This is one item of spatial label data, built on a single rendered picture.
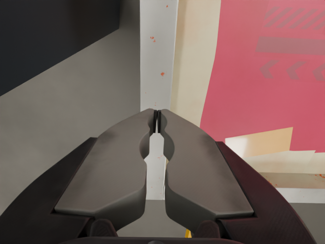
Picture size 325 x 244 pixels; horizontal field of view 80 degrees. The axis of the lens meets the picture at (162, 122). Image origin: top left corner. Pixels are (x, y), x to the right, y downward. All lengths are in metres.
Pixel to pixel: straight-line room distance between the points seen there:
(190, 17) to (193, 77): 0.07
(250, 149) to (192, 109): 0.13
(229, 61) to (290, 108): 0.12
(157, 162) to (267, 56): 0.21
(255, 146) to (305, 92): 0.11
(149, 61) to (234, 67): 0.12
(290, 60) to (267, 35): 0.05
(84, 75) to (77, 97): 0.17
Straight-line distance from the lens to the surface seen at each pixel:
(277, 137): 0.37
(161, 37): 0.22
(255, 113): 0.32
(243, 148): 0.36
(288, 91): 0.33
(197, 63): 0.27
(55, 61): 0.50
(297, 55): 0.32
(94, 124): 1.49
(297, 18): 0.30
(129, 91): 1.32
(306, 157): 0.42
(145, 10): 0.22
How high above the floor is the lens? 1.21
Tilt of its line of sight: 59 degrees down
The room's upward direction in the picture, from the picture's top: 178 degrees clockwise
